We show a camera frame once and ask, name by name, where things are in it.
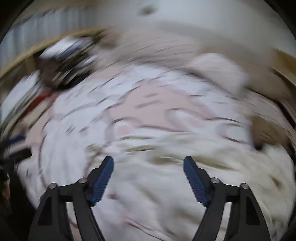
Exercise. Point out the wooden bedside shelf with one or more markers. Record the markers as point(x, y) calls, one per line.
point(282, 66)
point(27, 57)

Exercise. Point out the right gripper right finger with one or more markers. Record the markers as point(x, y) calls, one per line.
point(246, 220)

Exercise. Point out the wooden bedside shelf right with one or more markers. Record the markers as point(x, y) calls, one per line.
point(282, 66)

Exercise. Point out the red folded garment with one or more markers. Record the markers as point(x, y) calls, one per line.
point(35, 101)

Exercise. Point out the tall folded clothes stack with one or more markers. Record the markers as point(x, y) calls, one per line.
point(67, 62)

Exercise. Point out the grey pleated curtain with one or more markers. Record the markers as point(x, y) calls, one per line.
point(37, 28)

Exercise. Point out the olive brown garment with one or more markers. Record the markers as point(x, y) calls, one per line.
point(265, 132)

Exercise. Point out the cream floral dress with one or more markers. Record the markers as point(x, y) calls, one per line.
point(157, 201)

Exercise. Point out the white folded cloth pile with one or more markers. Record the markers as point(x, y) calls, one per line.
point(24, 91)

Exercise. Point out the long beige bolster pillow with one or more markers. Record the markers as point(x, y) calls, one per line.
point(260, 79)

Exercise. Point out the bear pattern bed sheet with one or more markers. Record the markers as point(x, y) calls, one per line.
point(83, 124)

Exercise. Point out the wooden bedside shelf left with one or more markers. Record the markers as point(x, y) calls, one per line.
point(27, 57)

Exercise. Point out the small fluffy white pillow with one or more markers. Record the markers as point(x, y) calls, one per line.
point(221, 71)

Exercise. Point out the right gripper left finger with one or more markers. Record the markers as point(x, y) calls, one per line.
point(51, 221)

